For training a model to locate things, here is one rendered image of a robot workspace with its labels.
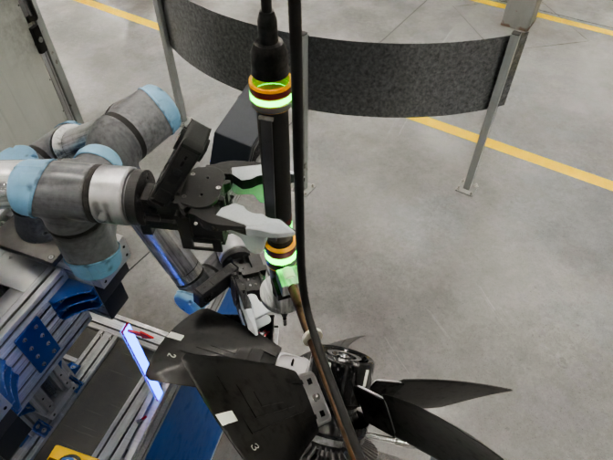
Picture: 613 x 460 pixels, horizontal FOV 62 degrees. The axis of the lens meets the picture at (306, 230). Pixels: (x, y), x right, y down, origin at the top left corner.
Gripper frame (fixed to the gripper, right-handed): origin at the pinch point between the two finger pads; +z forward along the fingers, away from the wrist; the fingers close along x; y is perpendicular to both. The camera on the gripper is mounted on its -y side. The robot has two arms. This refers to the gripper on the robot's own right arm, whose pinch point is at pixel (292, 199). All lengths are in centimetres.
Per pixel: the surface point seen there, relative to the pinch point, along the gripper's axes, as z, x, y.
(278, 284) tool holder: -1.4, 4.0, 12.2
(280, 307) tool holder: -1.4, 3.9, 17.8
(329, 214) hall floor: -2, -157, 165
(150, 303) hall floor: -83, -87, 166
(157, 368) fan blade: -26, 3, 45
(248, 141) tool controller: -21, -63, 43
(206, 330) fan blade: -19, -8, 48
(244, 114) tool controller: -24, -73, 41
